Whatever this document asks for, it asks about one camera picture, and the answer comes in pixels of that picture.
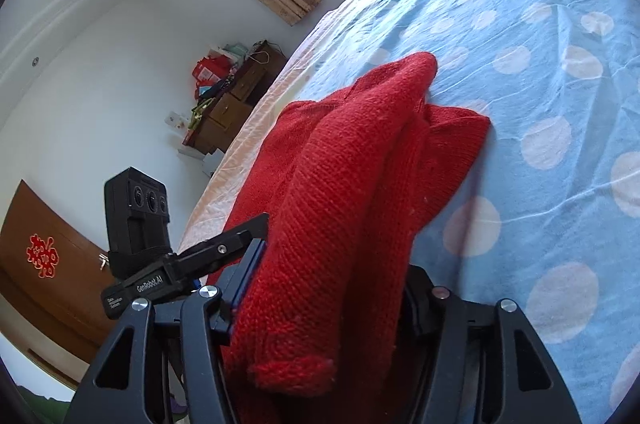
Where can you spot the red double happiness sticker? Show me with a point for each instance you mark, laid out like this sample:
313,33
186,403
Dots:
43,255

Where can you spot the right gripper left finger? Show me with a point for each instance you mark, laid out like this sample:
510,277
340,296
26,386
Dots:
128,380

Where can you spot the red knitted sweater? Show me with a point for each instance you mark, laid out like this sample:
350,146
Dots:
347,182

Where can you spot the silver door handle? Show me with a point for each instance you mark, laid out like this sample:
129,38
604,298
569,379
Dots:
104,261

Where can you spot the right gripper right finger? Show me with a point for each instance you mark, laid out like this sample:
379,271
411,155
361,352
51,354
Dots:
517,382

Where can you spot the brown wooden desk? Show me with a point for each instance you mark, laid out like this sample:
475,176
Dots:
217,120

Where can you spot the polka dot bed sheet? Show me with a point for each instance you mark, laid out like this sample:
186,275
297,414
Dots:
549,215

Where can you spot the red gift bag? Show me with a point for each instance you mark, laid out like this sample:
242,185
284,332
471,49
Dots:
209,70

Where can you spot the brown wooden door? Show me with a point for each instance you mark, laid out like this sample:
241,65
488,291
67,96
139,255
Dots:
66,308

